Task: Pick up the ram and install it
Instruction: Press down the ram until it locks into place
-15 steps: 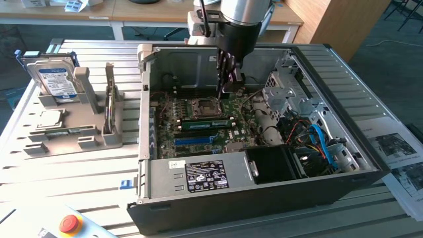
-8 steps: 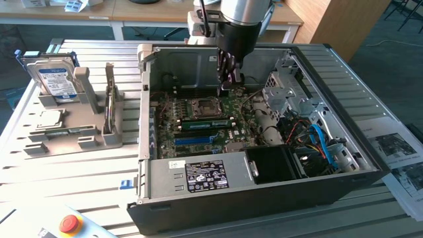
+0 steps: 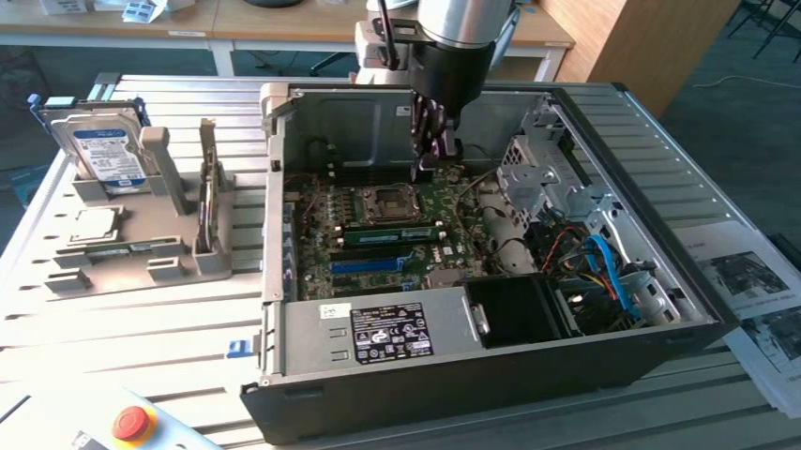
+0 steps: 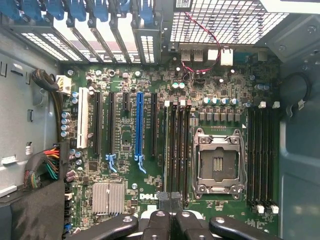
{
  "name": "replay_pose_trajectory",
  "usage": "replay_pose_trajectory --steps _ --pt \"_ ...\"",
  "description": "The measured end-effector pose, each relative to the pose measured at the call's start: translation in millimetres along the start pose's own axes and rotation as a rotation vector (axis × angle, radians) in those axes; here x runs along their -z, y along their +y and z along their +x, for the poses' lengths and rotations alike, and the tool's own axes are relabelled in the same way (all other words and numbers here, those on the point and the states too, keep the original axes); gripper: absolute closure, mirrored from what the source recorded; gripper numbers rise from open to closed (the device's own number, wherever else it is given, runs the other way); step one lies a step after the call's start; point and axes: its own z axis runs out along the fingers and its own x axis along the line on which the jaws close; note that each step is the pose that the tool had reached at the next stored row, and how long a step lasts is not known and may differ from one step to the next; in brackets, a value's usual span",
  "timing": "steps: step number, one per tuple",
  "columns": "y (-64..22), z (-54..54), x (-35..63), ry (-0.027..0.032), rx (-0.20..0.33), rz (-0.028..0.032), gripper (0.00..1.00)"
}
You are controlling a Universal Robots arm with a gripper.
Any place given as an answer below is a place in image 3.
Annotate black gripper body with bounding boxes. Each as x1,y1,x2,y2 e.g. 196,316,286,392
409,40,496,130

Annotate green RAM stick in slot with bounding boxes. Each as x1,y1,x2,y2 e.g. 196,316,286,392
341,226,440,248

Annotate CPU socket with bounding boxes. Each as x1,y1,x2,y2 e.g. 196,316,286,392
350,184,428,224

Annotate metal disk bay cage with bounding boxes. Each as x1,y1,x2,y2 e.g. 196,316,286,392
495,134,627,231

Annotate blue expansion slot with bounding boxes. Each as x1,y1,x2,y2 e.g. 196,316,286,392
329,257,403,277

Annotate green motherboard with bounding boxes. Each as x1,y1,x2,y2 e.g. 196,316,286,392
284,167,505,302

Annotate wooden cabinet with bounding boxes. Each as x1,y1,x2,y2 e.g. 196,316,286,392
535,0,751,119

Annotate black fan shroud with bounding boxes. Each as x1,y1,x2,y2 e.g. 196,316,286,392
464,275,563,349

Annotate grey power supply unit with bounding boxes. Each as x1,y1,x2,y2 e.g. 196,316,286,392
281,285,491,377

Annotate grey parts rack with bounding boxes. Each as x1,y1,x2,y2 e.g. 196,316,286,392
42,125,237,297

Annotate black open PC case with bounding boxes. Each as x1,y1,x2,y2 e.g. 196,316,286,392
240,82,744,446

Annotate hard disk with blue caddy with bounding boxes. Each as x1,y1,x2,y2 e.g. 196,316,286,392
26,93,150,194

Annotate black chair legs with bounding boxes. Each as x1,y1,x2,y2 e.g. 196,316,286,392
723,0,801,61

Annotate silver CPU chip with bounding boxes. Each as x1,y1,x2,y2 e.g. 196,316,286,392
66,208,125,243

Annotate white boxes with blue print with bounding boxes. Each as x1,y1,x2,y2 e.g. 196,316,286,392
38,0,165,23

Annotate printed instruction sheets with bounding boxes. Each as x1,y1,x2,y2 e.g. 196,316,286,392
672,223,801,419

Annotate blue box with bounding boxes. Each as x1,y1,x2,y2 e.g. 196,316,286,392
0,167,51,208

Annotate red emergency stop button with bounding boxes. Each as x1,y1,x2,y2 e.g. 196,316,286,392
109,405,158,442

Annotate white control box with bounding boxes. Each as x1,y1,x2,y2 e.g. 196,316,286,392
0,379,196,450

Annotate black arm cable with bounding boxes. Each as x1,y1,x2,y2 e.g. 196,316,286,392
373,0,403,72

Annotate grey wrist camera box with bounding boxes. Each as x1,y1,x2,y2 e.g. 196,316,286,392
352,20,421,72

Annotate wooden desk with white frame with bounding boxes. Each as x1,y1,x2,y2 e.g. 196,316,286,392
0,0,576,80

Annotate blue flat wire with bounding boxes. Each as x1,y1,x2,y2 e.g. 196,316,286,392
583,233,647,327

